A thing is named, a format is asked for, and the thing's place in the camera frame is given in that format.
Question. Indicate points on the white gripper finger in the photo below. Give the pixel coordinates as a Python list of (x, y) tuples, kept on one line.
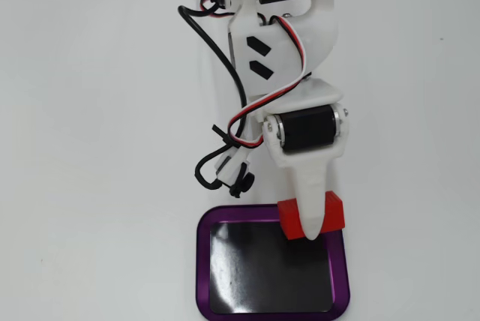
[(309, 193)]

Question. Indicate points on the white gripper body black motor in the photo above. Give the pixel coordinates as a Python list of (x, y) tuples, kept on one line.
[(304, 134)]

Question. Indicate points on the red rectangular studded block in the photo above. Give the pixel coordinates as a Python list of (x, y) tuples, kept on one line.
[(288, 219)]

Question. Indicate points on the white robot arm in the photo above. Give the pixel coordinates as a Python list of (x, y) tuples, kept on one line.
[(285, 54)]

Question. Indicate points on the purple tray with black mat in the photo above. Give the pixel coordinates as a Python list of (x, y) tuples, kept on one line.
[(258, 276)]

